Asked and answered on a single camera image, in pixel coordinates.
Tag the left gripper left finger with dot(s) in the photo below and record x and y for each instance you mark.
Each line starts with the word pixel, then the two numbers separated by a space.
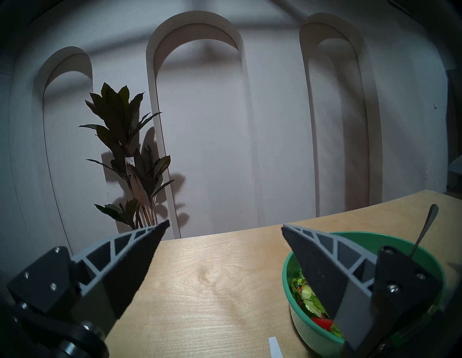
pixel 108 267

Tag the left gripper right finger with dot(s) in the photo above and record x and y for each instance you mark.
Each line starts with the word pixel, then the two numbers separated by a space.
pixel 361 296

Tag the chopped lettuce tomato salad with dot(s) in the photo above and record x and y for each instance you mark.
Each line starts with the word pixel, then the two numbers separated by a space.
pixel 310 306

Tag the green salad bowl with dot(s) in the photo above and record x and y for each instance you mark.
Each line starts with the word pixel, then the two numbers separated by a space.
pixel 314 335

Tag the metal salad utensil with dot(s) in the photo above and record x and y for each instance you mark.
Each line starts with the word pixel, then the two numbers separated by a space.
pixel 429 218

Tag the short white tape strip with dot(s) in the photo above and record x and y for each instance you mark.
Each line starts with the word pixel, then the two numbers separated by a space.
pixel 275 348

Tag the white plant label tag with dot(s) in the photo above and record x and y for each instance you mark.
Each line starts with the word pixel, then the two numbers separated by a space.
pixel 130 165

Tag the tall dark potted plant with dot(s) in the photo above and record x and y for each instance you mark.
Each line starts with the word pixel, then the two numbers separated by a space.
pixel 115 115

